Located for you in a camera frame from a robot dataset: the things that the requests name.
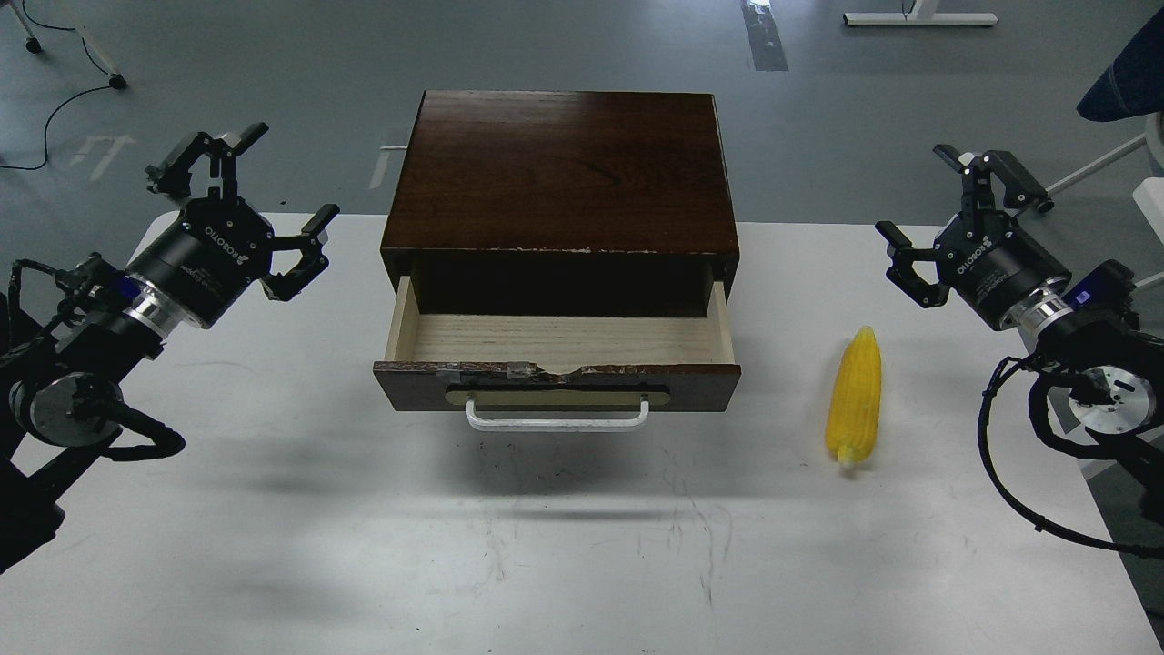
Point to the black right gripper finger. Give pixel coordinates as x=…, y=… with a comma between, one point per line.
x=903, y=256
x=1022, y=190

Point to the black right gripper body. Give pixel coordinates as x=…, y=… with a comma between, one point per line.
x=995, y=269

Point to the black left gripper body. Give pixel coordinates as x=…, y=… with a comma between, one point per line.
x=208, y=257

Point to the yellow toy corn cob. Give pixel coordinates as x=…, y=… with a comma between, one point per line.
x=852, y=425

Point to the wooden drawer with white handle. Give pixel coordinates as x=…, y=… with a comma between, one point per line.
x=558, y=373

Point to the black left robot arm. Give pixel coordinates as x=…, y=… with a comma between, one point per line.
x=71, y=336

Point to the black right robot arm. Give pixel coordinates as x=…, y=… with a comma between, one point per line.
x=1097, y=385

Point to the blue office chair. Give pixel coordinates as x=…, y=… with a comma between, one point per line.
x=1131, y=86

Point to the white desk foot bar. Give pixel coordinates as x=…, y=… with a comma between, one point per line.
x=919, y=13

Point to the dark wooden cabinet box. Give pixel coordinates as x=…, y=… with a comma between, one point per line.
x=563, y=203

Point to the grey floor tape strip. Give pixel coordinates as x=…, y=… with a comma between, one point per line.
x=764, y=41

